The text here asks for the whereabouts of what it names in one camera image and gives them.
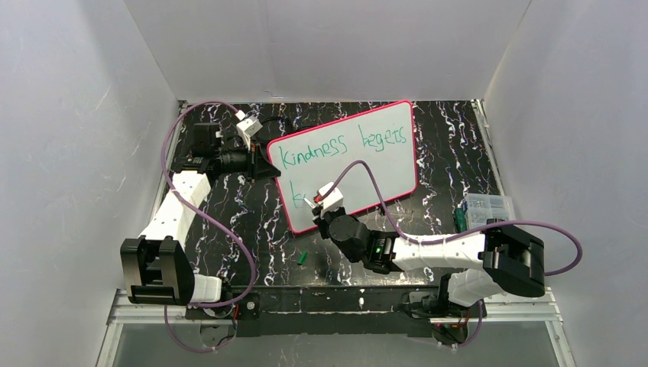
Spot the white green whiteboard marker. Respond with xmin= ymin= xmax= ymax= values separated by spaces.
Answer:
xmin=303 ymin=197 xmax=316 ymax=209

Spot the green marker cap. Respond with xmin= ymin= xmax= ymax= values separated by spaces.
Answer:
xmin=297 ymin=252 xmax=308 ymax=266

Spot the pink framed whiteboard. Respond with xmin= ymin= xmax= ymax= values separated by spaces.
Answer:
xmin=267 ymin=100 xmax=419 ymax=234

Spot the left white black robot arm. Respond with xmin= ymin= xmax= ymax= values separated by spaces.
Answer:
xmin=120 ymin=117 xmax=280 ymax=306

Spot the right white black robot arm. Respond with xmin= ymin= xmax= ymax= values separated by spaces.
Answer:
xmin=312 ymin=206 xmax=545 ymax=307

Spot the clear plastic screw box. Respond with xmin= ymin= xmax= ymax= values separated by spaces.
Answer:
xmin=462 ymin=193 xmax=516 ymax=229

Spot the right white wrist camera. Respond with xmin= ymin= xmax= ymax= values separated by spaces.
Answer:
xmin=314 ymin=182 xmax=343 ymax=213

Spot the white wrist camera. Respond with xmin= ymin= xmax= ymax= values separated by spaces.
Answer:
xmin=314 ymin=182 xmax=343 ymax=213
xmin=235 ymin=110 xmax=263 ymax=149

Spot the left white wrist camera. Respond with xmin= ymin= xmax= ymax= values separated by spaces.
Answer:
xmin=235 ymin=110 xmax=263 ymax=149

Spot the black cable behind whiteboard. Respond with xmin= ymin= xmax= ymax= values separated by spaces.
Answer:
xmin=258 ymin=116 xmax=315 ymax=138

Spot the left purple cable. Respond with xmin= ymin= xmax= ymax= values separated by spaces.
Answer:
xmin=160 ymin=99 xmax=259 ymax=354

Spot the purple cable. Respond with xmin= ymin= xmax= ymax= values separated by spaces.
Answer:
xmin=323 ymin=160 xmax=583 ymax=277
xmin=160 ymin=99 xmax=259 ymax=354

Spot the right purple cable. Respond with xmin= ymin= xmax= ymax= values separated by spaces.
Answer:
xmin=323 ymin=160 xmax=583 ymax=277

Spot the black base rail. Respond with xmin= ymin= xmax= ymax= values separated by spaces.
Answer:
xmin=177 ymin=284 xmax=471 ymax=339

